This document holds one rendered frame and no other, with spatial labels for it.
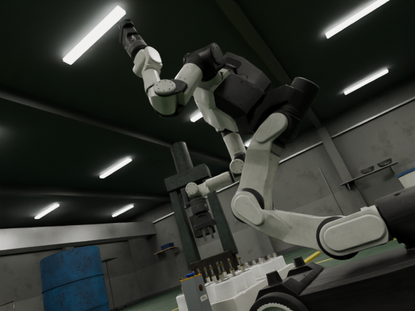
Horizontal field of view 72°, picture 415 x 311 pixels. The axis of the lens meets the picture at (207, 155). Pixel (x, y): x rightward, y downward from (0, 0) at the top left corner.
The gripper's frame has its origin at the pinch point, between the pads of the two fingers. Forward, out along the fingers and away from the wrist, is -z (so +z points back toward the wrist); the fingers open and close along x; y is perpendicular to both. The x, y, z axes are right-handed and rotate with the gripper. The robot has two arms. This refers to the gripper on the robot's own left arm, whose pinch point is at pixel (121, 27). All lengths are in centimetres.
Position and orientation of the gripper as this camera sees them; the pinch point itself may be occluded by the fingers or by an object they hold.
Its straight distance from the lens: 145.7
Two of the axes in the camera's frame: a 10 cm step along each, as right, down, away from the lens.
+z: 5.4, 7.8, -3.2
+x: -3.2, 5.4, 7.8
